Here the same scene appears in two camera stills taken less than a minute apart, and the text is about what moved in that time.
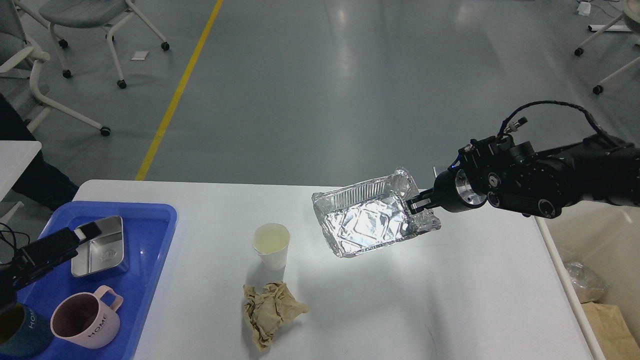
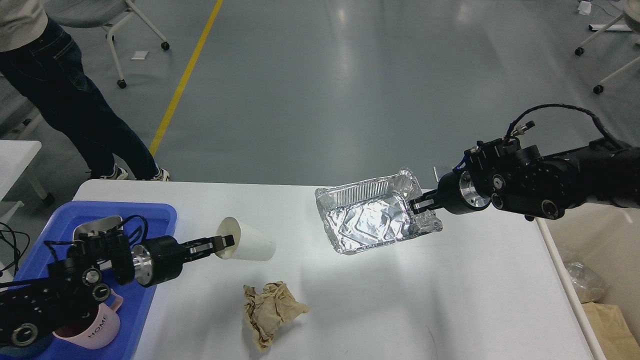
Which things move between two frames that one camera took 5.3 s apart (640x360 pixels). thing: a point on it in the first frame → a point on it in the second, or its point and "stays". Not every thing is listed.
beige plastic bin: (604, 237) stays
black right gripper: (454, 191) stays
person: (42, 181) → (44, 59)
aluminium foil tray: (366, 216) stays
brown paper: (266, 308) stays
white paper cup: (271, 241) → (249, 245)
